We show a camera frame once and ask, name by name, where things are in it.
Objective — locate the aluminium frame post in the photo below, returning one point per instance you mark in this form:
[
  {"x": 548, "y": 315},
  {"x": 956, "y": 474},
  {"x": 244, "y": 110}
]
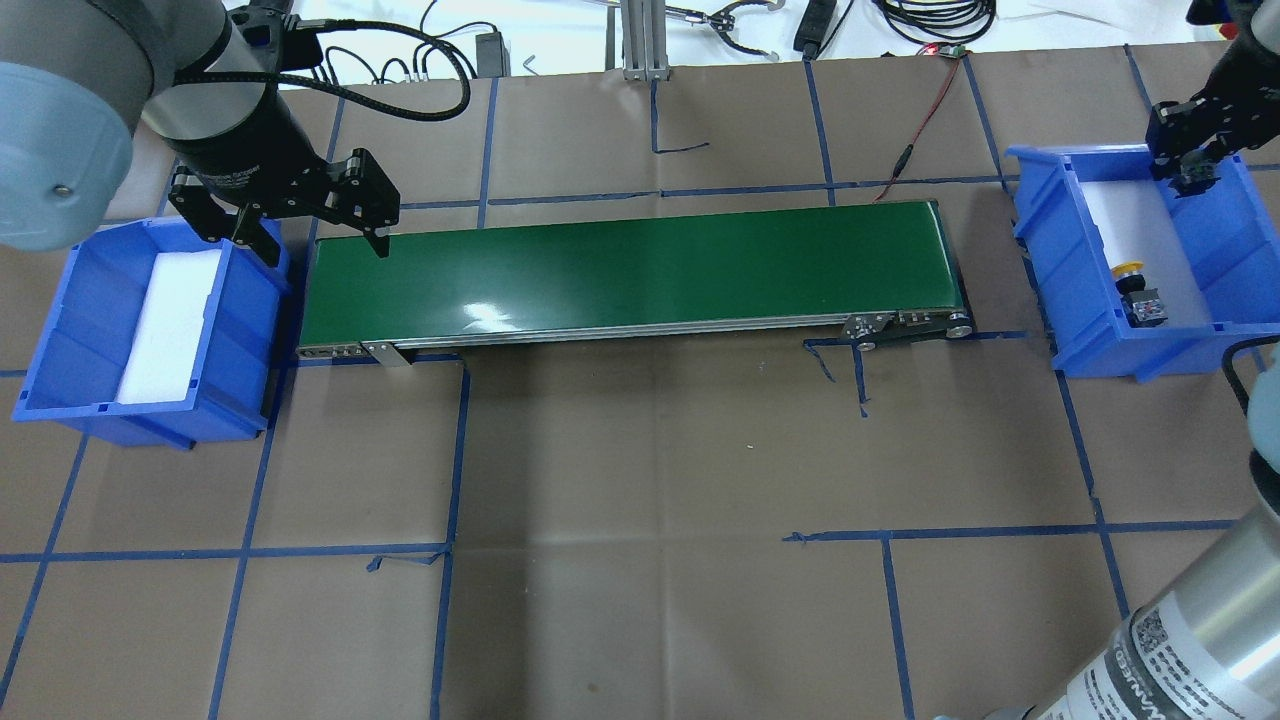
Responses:
[{"x": 644, "y": 40}]

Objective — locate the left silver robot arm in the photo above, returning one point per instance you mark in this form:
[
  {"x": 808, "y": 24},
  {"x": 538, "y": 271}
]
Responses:
[{"x": 80, "y": 77}]

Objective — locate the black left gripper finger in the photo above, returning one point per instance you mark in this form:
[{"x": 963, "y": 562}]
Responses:
[
  {"x": 262, "y": 235},
  {"x": 379, "y": 240}
]

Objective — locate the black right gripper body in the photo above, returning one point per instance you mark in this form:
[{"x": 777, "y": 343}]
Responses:
[{"x": 1226, "y": 108}]

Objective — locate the blue right plastic bin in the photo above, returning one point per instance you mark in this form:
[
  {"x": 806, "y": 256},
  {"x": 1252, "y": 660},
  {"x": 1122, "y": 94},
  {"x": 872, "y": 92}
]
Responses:
[{"x": 1226, "y": 233}]

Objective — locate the blue plastic bin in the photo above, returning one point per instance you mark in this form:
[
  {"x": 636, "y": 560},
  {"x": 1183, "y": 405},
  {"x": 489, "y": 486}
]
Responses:
[
  {"x": 1226, "y": 233},
  {"x": 87, "y": 337}
]

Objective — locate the white foam pad right bin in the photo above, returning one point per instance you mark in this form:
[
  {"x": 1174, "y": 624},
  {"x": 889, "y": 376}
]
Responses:
[{"x": 1135, "y": 225}]

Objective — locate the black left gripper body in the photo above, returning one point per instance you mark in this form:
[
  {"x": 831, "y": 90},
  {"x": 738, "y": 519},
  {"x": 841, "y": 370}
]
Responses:
[{"x": 243, "y": 136}]

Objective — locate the black power adapter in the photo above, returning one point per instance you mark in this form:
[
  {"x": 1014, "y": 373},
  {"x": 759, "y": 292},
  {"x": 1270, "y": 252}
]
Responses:
[{"x": 491, "y": 55}]

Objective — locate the green conveyor belt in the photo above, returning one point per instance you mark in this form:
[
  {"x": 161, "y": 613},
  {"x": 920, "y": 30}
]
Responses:
[{"x": 884, "y": 272}]

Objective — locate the blue left plastic bin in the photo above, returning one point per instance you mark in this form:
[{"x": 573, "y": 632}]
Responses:
[{"x": 87, "y": 337}]

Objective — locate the red push button switch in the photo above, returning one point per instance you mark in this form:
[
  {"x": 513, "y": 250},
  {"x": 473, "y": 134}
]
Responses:
[{"x": 1194, "y": 178}]

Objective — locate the white foam pad bin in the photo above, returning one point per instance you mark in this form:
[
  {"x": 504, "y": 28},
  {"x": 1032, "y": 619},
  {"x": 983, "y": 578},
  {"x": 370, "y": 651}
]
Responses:
[
  {"x": 1135, "y": 225},
  {"x": 168, "y": 334}
]

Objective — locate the yellow push button switch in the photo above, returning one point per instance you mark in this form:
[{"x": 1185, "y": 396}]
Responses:
[{"x": 1142, "y": 304}]

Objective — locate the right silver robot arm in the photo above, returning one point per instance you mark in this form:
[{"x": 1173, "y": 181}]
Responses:
[{"x": 1205, "y": 647}]

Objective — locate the white foam pad left bin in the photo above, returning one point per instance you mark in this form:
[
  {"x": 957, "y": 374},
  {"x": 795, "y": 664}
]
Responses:
[{"x": 168, "y": 334}]

